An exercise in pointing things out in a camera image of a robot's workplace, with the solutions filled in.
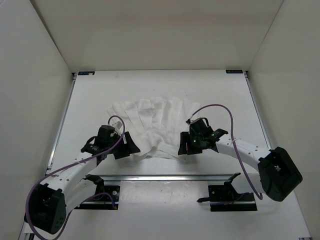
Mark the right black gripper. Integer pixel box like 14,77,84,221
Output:
178,132,204,156

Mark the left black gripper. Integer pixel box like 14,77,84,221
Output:
107,130,141,159

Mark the white pleated skirt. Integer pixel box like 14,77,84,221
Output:
106,96,200,159

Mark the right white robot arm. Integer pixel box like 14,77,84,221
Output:
178,117,303,202

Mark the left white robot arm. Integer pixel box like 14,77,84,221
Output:
24,125,141,235

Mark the right blue corner label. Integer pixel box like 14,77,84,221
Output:
225,69,243,74

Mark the blue corner label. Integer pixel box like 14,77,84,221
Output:
77,71,95,76
225,69,243,74

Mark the left blue corner label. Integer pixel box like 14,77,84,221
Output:
77,71,95,76

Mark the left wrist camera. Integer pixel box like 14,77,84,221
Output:
95,125,120,146

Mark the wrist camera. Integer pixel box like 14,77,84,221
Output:
186,117,213,137
95,125,120,146

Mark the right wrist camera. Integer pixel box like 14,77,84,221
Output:
186,117,213,137

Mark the front aluminium rail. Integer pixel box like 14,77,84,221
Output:
101,174,231,182

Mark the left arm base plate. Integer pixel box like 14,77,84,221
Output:
76,185,121,211

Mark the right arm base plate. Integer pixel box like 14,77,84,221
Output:
197,172,258,212

